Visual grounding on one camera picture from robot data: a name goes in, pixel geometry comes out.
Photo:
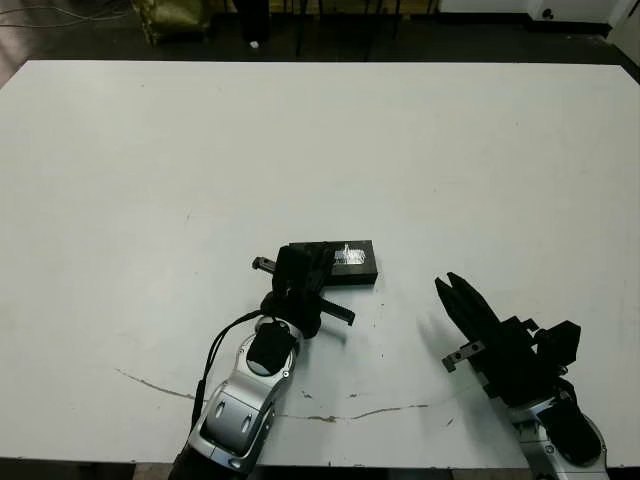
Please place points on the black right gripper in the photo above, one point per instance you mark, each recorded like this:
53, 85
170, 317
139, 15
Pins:
510, 360

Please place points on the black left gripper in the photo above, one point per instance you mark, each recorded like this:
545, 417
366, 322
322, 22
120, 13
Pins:
300, 310

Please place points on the black printed box lid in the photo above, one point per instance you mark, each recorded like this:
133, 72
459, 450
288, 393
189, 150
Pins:
350, 267

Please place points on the black upright stand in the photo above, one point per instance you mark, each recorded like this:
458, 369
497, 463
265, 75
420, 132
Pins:
255, 20

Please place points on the olive green bag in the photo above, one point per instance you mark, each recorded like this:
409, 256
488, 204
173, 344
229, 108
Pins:
172, 20

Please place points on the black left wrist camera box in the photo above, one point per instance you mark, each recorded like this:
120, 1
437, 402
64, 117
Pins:
289, 265

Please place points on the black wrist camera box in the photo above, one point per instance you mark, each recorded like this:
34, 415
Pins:
562, 342
289, 265

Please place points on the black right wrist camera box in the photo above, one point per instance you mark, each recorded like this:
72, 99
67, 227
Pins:
562, 342

